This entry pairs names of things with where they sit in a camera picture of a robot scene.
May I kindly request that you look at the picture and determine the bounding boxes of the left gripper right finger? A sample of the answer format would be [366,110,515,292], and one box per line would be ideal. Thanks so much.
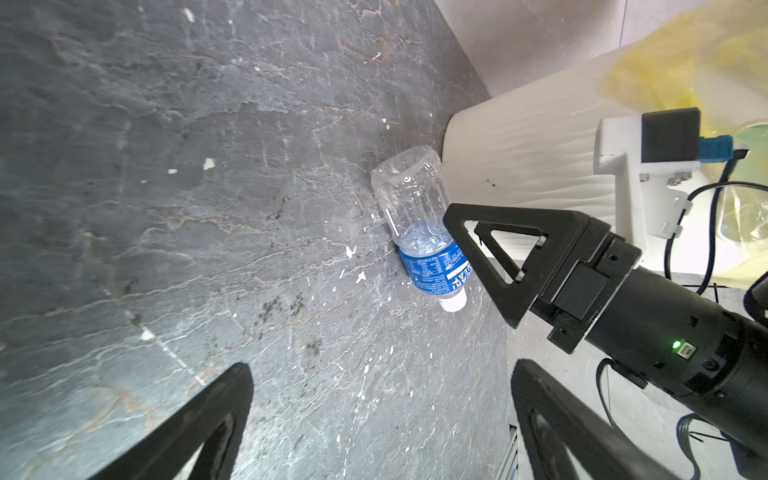
[511,359,675,479]

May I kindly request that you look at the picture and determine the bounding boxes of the white bin with yellow bag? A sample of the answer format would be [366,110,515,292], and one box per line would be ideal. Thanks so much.
[439,1,767,288]

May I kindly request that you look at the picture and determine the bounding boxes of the clear bottle blue label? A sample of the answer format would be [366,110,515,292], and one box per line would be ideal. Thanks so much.
[371,146,472,313]

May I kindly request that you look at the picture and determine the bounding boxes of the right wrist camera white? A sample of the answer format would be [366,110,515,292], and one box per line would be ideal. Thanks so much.
[593,108,735,250]

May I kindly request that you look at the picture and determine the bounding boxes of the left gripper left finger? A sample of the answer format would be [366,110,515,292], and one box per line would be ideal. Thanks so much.
[93,362,254,479]

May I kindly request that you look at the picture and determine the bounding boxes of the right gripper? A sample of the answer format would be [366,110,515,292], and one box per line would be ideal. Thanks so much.
[443,203,767,456]

